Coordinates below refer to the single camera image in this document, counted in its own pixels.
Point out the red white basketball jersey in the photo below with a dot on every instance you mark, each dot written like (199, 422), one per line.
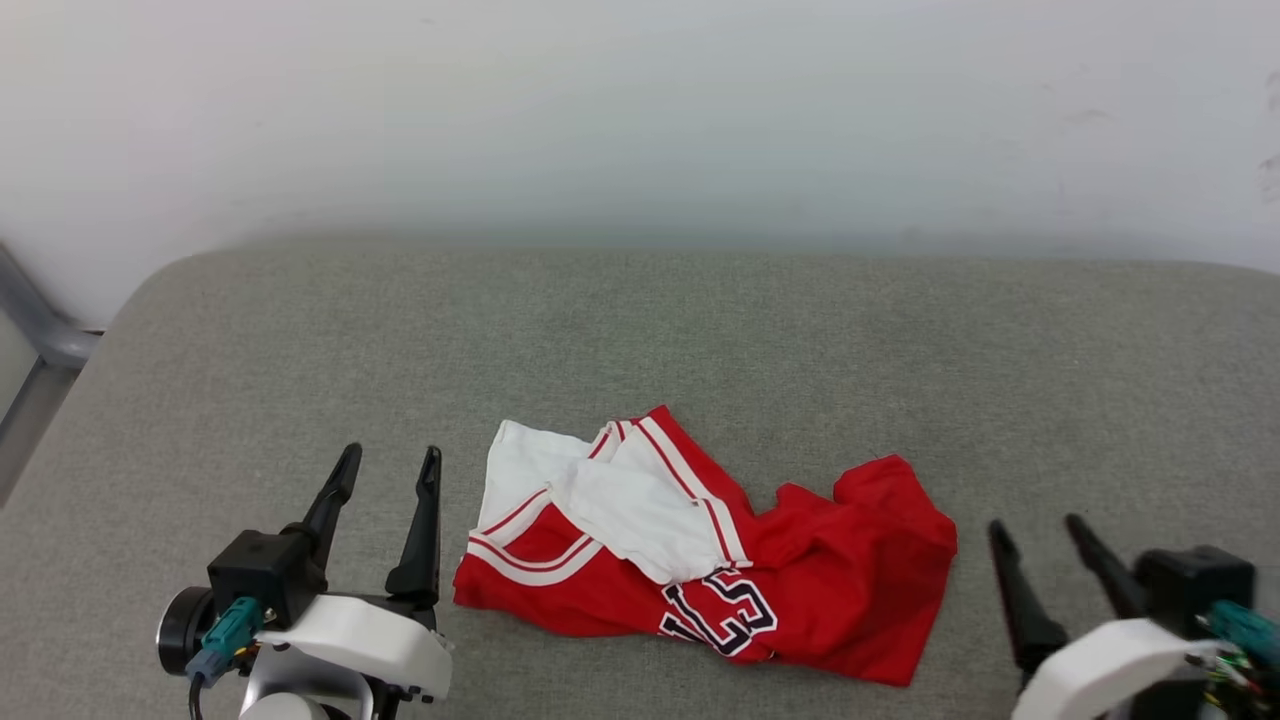
(860, 580)

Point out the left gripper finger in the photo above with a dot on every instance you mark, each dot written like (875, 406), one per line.
(340, 495)
(425, 530)

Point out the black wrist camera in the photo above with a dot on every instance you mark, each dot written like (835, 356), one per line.
(1195, 585)
(262, 575)

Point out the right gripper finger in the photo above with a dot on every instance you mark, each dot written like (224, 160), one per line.
(1025, 610)
(1110, 575)

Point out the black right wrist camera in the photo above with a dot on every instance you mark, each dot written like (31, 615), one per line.
(1195, 585)

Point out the grey metal frame tube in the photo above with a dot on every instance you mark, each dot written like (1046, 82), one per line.
(40, 330)

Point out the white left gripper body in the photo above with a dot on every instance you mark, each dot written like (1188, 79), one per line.
(370, 640)

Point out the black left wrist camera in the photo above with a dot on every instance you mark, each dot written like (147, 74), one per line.
(262, 575)

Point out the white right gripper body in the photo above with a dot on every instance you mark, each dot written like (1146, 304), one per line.
(1110, 665)

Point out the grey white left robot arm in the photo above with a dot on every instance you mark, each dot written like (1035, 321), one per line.
(300, 690)

